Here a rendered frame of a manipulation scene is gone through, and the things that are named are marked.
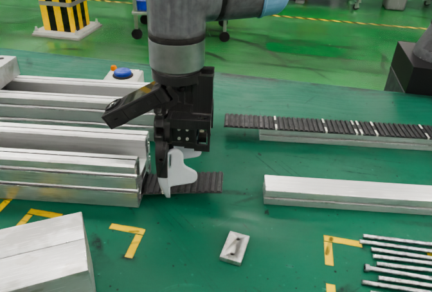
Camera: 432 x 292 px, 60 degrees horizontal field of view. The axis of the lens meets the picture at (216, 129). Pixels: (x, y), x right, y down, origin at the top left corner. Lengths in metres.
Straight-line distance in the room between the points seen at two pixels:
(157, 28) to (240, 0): 0.11
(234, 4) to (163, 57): 0.11
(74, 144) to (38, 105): 0.18
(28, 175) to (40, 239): 0.19
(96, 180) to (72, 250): 0.18
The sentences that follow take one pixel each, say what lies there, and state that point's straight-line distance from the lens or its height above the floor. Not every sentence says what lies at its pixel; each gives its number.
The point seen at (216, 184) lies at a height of 0.81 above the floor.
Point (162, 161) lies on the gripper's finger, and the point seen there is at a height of 0.88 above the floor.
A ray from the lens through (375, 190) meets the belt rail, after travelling 0.67.
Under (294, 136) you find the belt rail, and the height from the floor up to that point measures 0.79.
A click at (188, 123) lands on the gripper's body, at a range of 0.53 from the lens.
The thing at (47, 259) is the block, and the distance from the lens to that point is 0.46.
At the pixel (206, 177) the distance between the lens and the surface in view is 0.63.
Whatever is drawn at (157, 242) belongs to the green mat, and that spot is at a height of 0.78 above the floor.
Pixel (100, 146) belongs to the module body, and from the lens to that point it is 0.66.
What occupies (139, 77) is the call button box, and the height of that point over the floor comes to 0.84.
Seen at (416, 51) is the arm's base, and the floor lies 0.87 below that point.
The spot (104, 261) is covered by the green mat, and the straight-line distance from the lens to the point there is 0.56.
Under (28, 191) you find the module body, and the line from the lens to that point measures 0.67.
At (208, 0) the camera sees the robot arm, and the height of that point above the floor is 1.10.
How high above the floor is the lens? 1.21
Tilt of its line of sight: 32 degrees down
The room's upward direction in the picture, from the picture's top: 2 degrees clockwise
